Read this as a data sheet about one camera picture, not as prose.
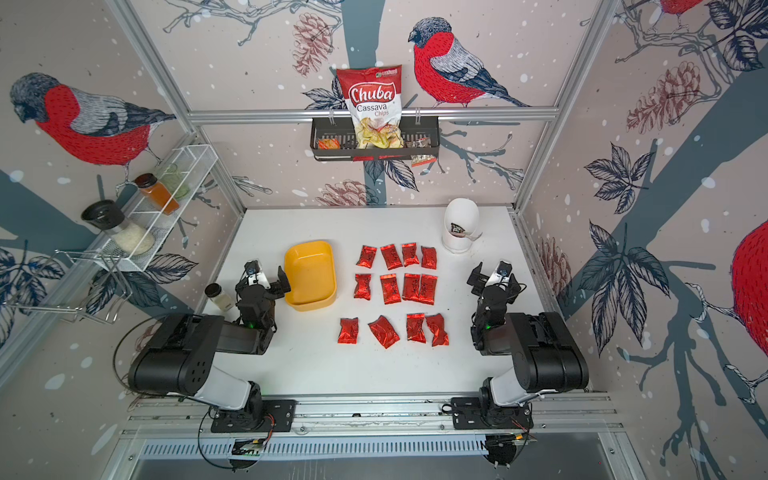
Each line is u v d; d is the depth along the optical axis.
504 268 0.75
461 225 1.10
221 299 0.88
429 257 1.04
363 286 0.95
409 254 1.04
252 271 0.77
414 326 0.87
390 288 0.97
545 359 0.44
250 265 0.77
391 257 1.04
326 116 0.94
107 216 0.60
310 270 1.04
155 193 0.71
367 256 1.04
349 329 0.86
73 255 0.61
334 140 0.92
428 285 0.98
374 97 0.81
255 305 0.70
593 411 0.75
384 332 0.86
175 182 0.76
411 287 0.98
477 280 0.82
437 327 0.85
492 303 0.69
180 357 0.45
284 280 0.86
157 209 0.74
